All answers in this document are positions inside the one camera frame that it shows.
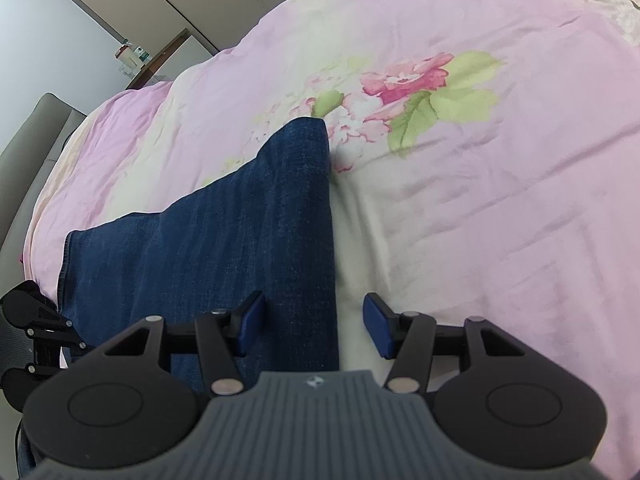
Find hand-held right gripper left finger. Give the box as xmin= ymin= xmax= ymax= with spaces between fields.
xmin=100 ymin=290 xmax=266 ymax=397

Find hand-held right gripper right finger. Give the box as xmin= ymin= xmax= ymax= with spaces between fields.
xmin=362 ymin=292 xmax=534 ymax=396

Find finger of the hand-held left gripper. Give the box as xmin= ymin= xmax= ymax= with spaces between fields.
xmin=0 ymin=280 xmax=96 ymax=356
xmin=0 ymin=362 xmax=68 ymax=414

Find dark blue denim pants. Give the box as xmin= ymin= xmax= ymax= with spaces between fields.
xmin=15 ymin=116 xmax=342 ymax=477

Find grey padded headboard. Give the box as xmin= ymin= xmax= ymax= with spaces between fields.
xmin=0 ymin=92 xmax=89 ymax=262

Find pink floral bed sheet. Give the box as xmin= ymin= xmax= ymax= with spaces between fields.
xmin=21 ymin=0 xmax=640 ymax=480

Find brown nightstand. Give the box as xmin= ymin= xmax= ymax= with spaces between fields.
xmin=124 ymin=29 xmax=222 ymax=92

